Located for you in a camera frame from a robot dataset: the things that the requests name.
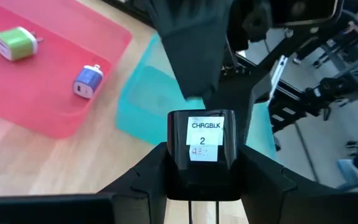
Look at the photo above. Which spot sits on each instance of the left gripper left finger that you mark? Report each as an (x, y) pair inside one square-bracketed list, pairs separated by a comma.
[(129, 202)]

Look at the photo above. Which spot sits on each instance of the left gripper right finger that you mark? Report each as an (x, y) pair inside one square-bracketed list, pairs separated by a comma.
[(278, 199)]

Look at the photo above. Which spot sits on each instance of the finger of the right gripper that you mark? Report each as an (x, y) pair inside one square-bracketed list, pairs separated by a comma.
[(244, 93), (194, 46)]

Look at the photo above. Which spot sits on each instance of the black charger block white label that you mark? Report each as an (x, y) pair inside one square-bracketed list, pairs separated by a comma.
[(202, 174)]

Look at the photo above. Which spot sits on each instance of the purple charger block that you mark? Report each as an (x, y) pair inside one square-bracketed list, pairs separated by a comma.
[(87, 81)]

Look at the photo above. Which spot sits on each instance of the green charger block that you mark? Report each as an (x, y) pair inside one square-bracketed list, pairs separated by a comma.
[(15, 43)]

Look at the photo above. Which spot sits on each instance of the teal plastic tray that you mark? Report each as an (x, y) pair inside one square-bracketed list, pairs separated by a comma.
[(148, 102)]

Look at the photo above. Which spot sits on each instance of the red plastic tray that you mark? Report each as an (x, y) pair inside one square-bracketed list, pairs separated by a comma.
[(42, 93)]

